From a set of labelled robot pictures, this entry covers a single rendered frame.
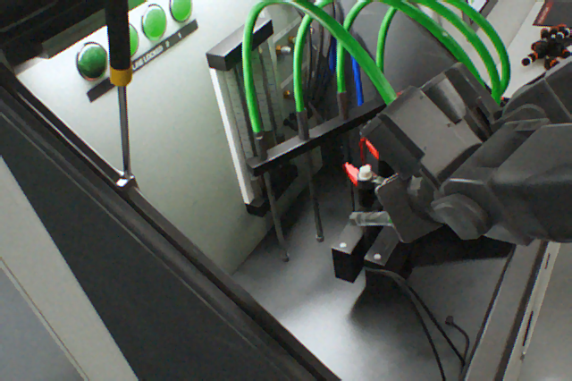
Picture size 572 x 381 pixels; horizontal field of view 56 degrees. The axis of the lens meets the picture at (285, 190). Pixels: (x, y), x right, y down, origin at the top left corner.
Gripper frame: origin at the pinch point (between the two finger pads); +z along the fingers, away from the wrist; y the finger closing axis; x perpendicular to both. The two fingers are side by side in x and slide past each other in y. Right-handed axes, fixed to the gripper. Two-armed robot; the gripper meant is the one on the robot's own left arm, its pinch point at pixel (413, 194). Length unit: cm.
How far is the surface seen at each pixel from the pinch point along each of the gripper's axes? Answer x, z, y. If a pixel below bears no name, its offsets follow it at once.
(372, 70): -14.3, -7.4, -0.8
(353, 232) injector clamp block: 4.1, 31.1, 6.0
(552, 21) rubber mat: -15, 78, -71
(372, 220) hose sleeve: 1.3, 7.6, 4.9
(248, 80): -25.7, 19.7, 10.2
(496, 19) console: -21, 64, -51
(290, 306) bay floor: 11.9, 39.7, 22.9
